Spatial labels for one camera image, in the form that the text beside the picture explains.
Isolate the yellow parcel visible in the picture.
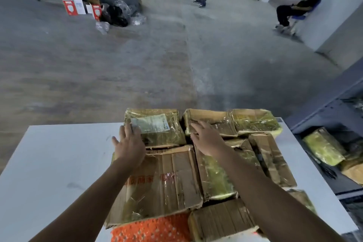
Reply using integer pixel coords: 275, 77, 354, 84
302, 127, 346, 166

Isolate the taped parcel with white label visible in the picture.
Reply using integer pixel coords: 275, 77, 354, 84
124, 108, 187, 149

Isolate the yellow-green taped parcel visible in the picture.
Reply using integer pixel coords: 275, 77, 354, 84
230, 108, 283, 139

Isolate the dark blue metal shelf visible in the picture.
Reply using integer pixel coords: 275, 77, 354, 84
285, 57, 363, 242

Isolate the tall red white carton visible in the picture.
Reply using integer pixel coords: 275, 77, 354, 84
59, 0, 78, 16

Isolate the orange perforated plastic mat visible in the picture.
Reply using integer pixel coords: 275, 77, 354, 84
110, 213, 191, 242

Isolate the large taped carton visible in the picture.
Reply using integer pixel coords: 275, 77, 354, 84
104, 145, 204, 229

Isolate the black rubbish bag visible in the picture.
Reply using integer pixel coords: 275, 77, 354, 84
101, 5, 129, 27

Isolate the person's left forearm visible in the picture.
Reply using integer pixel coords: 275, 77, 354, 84
28, 159, 142, 242

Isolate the small red white carton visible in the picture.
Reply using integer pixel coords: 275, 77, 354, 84
91, 4, 102, 21

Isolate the clear plastic bag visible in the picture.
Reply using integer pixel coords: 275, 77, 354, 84
113, 0, 132, 16
95, 21, 110, 35
130, 12, 147, 26

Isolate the person's right forearm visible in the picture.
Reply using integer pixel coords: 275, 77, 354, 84
218, 148, 345, 242

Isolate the person's right hand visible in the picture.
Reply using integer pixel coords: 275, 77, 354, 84
190, 121, 229, 157

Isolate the person's left hand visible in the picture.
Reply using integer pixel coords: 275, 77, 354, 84
111, 123, 147, 170

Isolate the white table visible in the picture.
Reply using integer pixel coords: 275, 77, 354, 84
0, 118, 359, 242

